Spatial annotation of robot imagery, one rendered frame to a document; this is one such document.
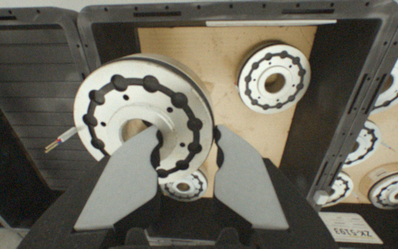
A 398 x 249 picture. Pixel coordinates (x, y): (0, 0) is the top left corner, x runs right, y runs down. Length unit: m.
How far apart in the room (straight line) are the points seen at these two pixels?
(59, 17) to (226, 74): 0.21
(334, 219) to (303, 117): 0.27
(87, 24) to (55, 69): 0.19
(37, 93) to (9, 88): 0.05
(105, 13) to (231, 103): 0.21
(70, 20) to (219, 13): 0.14
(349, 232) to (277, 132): 0.26
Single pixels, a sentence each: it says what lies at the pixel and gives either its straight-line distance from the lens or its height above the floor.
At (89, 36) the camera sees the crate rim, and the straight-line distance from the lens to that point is 0.22.
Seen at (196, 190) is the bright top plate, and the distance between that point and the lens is 0.39.
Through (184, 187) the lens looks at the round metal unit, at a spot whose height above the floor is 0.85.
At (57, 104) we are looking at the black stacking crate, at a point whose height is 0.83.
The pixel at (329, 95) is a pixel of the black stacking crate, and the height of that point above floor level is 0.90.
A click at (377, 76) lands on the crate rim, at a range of 0.25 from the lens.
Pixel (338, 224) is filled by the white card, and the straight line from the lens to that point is 0.51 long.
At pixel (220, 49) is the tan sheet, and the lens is 0.28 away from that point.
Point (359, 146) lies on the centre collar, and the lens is 0.39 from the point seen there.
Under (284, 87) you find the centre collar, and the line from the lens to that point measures 0.28.
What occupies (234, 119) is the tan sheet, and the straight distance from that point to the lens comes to 0.32.
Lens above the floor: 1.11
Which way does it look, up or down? 62 degrees down
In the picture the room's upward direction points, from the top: 173 degrees counter-clockwise
